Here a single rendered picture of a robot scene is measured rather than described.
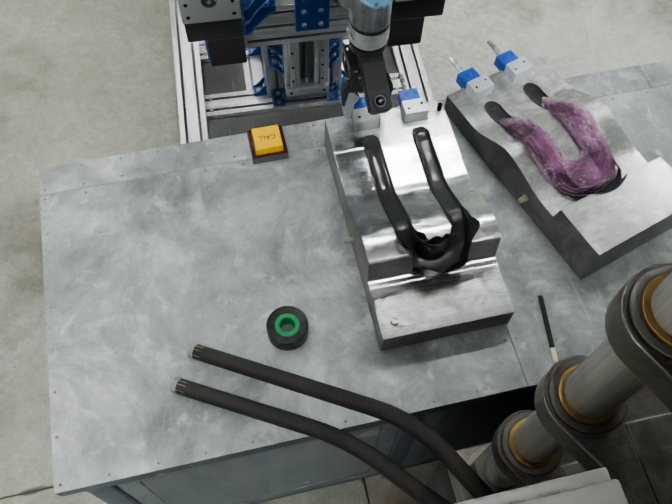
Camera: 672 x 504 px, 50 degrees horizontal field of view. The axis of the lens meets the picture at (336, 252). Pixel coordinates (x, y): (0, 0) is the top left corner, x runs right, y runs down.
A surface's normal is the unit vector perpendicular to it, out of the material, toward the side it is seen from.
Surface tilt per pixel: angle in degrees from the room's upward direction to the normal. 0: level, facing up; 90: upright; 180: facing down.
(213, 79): 0
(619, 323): 90
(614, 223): 0
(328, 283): 0
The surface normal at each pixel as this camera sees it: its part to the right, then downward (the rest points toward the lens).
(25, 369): 0.02, -0.47
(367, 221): -0.08, -0.81
